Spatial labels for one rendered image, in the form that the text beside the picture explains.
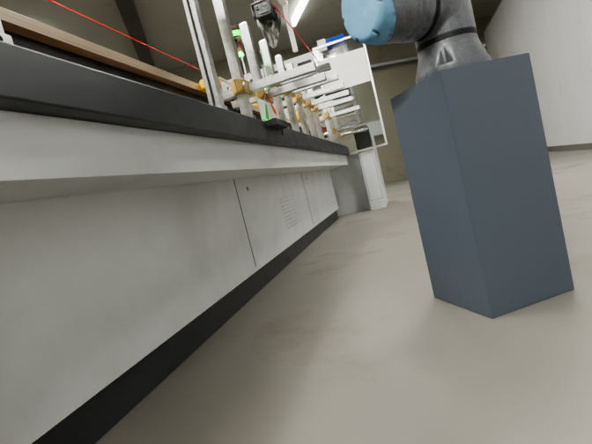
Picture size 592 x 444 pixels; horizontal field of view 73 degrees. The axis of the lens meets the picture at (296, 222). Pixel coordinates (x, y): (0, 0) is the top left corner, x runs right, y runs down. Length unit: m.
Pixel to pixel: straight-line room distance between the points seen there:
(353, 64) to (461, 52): 3.27
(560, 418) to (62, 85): 0.89
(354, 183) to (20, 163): 3.92
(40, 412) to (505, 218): 1.05
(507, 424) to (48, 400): 0.78
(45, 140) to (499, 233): 0.95
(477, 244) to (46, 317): 0.94
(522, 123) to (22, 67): 1.01
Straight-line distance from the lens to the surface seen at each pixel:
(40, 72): 0.72
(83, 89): 0.77
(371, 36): 1.04
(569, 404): 0.79
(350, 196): 4.42
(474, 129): 1.05
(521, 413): 0.77
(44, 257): 0.94
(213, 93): 1.32
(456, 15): 1.17
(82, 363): 0.98
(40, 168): 0.70
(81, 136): 0.79
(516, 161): 1.11
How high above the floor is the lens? 0.42
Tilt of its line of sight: 5 degrees down
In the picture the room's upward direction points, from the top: 14 degrees counter-clockwise
